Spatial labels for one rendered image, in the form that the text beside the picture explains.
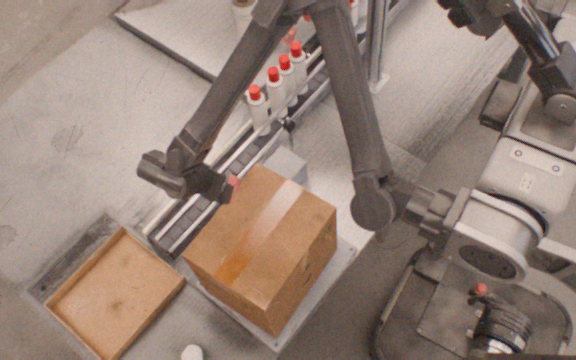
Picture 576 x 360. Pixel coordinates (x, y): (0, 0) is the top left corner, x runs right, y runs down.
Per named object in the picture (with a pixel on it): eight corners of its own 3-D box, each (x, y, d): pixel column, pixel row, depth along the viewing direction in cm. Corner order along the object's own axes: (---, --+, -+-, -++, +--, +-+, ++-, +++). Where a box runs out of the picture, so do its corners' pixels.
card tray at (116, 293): (125, 230, 167) (121, 225, 163) (187, 281, 157) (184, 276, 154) (49, 309, 157) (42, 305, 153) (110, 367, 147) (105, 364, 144)
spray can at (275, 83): (278, 103, 179) (271, 60, 161) (291, 111, 177) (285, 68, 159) (268, 114, 177) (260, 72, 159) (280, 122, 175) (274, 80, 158)
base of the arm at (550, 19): (538, 59, 115) (558, 16, 105) (500, 46, 118) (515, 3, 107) (552, 32, 119) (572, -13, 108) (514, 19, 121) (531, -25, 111)
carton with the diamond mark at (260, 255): (268, 208, 164) (256, 161, 141) (337, 249, 156) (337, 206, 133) (205, 291, 153) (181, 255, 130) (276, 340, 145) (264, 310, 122)
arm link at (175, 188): (178, 204, 114) (186, 179, 113) (152, 190, 116) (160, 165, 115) (196, 199, 121) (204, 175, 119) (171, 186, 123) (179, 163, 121)
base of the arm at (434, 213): (439, 257, 96) (451, 229, 86) (396, 236, 99) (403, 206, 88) (459, 218, 100) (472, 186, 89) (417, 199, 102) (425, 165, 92)
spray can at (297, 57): (298, 80, 183) (294, 36, 165) (311, 87, 181) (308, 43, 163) (288, 90, 181) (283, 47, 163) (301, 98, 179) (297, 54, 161)
